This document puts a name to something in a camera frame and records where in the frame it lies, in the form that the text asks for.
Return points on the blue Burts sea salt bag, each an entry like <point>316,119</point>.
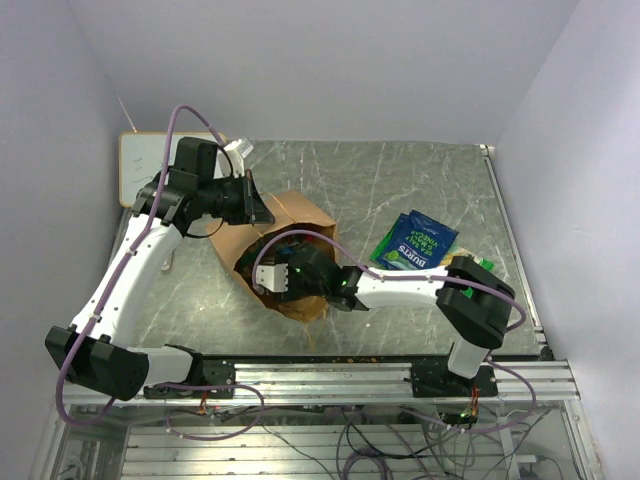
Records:
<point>400,254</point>

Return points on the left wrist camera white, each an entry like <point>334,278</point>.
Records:
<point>238,150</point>

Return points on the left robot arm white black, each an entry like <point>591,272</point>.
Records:
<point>96,351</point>

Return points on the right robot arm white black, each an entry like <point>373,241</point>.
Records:
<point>476,303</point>

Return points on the white marker pen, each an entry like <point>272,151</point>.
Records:
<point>166,266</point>

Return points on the blue kettle potato chips bag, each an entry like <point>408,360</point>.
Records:
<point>429,234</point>

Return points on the brown paper bag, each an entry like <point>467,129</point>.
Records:
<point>265,323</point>

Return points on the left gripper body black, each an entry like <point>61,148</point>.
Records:
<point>237,206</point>

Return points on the aluminium mounting rail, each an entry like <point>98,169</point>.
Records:
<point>351,383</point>

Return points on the green cassava chips bag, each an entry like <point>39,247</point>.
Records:
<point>456,251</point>

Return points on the small whiteboard wooden frame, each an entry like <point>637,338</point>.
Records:
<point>141,157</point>

